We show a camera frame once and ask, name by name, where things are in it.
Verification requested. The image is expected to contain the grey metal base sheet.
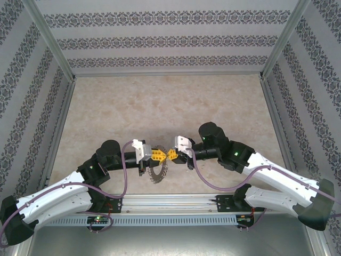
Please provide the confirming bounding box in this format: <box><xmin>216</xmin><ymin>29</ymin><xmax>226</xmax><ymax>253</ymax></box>
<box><xmin>15</xmin><ymin>213</ymin><xmax>328</xmax><ymax>256</ymax></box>

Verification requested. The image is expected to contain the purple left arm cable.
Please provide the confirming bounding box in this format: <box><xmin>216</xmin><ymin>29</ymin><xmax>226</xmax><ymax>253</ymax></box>
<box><xmin>0</xmin><ymin>140</ymin><xmax>139</xmax><ymax>246</ymax></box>

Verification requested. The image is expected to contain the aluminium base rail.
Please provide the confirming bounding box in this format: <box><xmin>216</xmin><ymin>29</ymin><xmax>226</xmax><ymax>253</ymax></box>
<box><xmin>28</xmin><ymin>192</ymin><xmax>313</xmax><ymax>214</ymax></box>

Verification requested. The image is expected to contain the slotted grey cable duct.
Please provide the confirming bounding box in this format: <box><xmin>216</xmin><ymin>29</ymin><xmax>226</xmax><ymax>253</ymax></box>
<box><xmin>50</xmin><ymin>214</ymin><xmax>256</xmax><ymax>227</ymax></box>

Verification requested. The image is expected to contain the aluminium side frame rail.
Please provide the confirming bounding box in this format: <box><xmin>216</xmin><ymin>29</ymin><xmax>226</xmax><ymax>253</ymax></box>
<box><xmin>259</xmin><ymin>76</ymin><xmax>304</xmax><ymax>193</ymax></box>
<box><xmin>39</xmin><ymin>78</ymin><xmax>77</xmax><ymax>194</ymax></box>

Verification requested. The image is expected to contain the aluminium frame post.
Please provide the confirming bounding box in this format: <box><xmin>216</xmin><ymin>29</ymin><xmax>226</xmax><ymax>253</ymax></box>
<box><xmin>259</xmin><ymin>0</ymin><xmax>312</xmax><ymax>80</ymax></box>
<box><xmin>22</xmin><ymin>0</ymin><xmax>77</xmax><ymax>81</ymax></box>

